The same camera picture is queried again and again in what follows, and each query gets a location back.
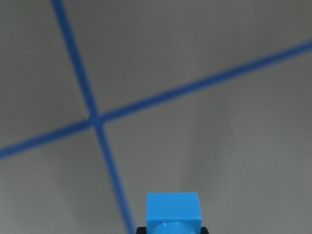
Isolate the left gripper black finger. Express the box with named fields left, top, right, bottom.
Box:
left=136, top=227, right=147, bottom=234

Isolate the small light blue block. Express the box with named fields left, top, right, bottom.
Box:
left=146, top=193, right=202, bottom=234

